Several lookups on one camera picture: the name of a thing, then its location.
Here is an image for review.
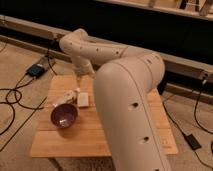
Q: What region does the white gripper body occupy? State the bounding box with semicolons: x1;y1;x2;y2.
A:
72;56;94;76

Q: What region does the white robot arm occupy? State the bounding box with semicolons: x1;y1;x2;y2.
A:
59;29;171;171

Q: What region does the white baseboard ledge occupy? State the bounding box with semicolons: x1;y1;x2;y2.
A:
0;14;213;83

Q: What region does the purple bowl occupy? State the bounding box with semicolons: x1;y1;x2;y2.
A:
50;104;78;129

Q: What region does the wooden table board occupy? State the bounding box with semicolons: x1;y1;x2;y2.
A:
30;74;179;158

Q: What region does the black power brick right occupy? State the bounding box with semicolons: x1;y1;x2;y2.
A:
184;134;201;150

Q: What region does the black floor cable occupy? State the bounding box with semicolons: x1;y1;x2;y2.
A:
0;49;58;153

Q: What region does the black cable right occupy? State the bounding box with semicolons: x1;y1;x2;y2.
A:
162;78;213;169

